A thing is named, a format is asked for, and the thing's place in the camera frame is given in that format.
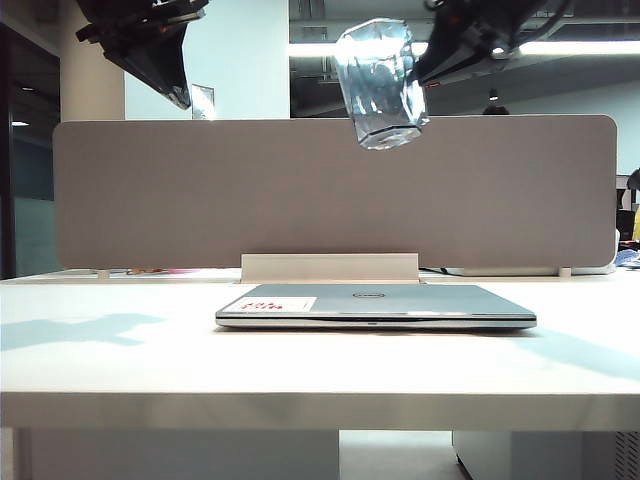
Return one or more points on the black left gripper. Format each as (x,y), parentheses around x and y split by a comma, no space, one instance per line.
(135,15)

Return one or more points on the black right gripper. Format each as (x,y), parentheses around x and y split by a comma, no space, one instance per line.
(485,17)

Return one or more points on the silver closed laptop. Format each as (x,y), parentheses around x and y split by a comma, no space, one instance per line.
(425,304)

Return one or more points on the black ceiling spot lamp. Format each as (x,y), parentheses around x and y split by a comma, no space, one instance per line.
(494,95)

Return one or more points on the dark-haired person's head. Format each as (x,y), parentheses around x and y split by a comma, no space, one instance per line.
(496,110)

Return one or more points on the dark glass door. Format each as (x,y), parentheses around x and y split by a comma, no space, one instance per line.
(30,165)

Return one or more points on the brown fabric desk divider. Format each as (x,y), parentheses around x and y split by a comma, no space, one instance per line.
(300,200)

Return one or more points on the pink and orange papers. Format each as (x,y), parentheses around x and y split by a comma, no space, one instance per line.
(165,271)

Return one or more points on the flat white device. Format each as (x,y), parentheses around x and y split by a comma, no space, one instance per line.
(500,272)

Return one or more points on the person in yellow top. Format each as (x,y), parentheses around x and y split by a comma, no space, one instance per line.
(636,210)

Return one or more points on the white sticker with red print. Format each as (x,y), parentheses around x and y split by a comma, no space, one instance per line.
(280,303)

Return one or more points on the blue patterned cloth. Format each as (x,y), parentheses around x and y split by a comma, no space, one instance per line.
(627,260)

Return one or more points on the beige under-desk panel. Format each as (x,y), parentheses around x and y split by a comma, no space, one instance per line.
(175,455)

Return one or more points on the framed wall notice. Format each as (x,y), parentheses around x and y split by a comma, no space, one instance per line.
(206,102)

